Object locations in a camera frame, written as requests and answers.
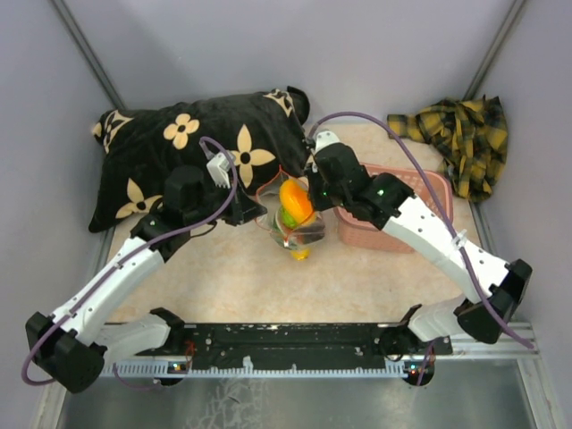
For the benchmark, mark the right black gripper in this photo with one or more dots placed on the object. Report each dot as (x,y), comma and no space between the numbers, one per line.
(318,204)

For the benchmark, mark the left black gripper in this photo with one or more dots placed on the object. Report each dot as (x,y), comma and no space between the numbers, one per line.
(243,209)

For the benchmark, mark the orange toy fruit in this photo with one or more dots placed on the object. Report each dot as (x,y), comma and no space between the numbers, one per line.
(294,200)

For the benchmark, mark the clear zip top bag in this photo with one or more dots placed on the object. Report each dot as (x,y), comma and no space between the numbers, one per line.
(306,235)

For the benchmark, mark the green bumpy toy fruit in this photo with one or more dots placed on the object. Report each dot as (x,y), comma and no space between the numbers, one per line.
(288,220)

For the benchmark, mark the pink plastic basket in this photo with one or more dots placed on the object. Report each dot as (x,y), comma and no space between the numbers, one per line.
(420,225)

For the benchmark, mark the yellow toy mango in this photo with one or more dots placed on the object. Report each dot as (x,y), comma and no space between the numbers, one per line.
(300,254)

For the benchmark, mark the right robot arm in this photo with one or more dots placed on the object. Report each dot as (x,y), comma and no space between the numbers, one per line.
(491,287)

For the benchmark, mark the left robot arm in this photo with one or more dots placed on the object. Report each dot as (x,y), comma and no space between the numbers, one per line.
(74,343)

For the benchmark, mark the black floral pillow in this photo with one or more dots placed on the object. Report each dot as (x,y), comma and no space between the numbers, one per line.
(262,130)

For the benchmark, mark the yellow plaid cloth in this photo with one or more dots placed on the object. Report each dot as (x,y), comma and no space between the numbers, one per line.
(472,137)

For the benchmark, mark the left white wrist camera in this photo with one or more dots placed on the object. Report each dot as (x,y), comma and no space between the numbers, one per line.
(220,169)

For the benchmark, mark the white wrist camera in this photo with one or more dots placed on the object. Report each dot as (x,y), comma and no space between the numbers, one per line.
(321,140)
(220,169)

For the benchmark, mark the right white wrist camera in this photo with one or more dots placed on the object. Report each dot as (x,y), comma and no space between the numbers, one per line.
(321,140)

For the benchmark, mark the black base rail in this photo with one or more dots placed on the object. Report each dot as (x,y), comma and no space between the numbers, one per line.
(286,346)

